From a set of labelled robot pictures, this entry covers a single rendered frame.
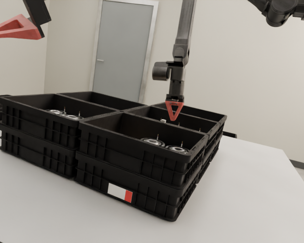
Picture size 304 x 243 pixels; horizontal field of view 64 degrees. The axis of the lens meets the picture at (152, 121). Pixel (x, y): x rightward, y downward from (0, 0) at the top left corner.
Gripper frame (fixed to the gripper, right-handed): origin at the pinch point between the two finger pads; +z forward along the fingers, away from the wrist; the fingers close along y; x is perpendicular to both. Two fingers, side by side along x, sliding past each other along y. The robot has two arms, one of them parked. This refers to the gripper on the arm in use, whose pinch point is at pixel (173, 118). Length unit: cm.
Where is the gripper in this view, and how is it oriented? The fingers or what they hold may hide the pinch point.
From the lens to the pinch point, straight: 96.4
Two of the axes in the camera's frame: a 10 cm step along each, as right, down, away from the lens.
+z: -1.0, 9.9, 0.8
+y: -1.7, 0.6, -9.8
